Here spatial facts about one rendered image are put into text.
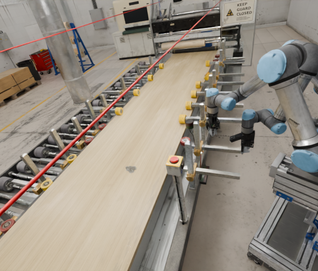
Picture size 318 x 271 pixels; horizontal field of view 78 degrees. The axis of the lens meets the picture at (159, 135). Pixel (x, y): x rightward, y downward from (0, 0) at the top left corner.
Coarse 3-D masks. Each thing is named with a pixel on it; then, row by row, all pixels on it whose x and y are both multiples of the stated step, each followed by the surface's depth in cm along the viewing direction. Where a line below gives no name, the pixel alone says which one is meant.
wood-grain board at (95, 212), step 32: (192, 64) 307; (160, 96) 231; (128, 128) 186; (160, 128) 177; (96, 160) 156; (128, 160) 149; (160, 160) 143; (64, 192) 134; (96, 192) 129; (128, 192) 124; (160, 192) 123; (32, 224) 117; (64, 224) 114; (96, 224) 110; (128, 224) 107; (0, 256) 104; (32, 256) 101; (64, 256) 99; (96, 256) 96; (128, 256) 94
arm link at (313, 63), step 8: (312, 48) 96; (312, 56) 96; (304, 64) 98; (312, 64) 96; (304, 72) 99; (312, 72) 97; (304, 80) 101; (304, 88) 103; (280, 112) 112; (272, 120) 116; (280, 120) 113; (272, 128) 116; (280, 128) 113
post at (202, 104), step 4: (200, 104) 156; (204, 104) 156; (200, 108) 157; (204, 108) 158; (200, 112) 160; (204, 112) 159; (200, 116) 162; (204, 116) 161; (204, 128) 168; (204, 132) 170; (204, 136) 173; (204, 140) 175
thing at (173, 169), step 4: (180, 156) 96; (168, 160) 95; (180, 160) 94; (168, 164) 93; (172, 164) 93; (176, 164) 93; (180, 164) 93; (168, 168) 95; (172, 168) 93; (176, 168) 93; (180, 168) 93; (168, 172) 96; (172, 172) 95; (176, 172) 94; (180, 172) 94
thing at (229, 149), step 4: (192, 144) 158; (192, 148) 158; (204, 148) 154; (208, 148) 153; (212, 148) 151; (216, 148) 150; (220, 148) 149; (224, 148) 148; (228, 148) 147; (232, 148) 147; (236, 148) 146; (240, 148) 145; (232, 152) 147; (236, 152) 146; (240, 152) 145
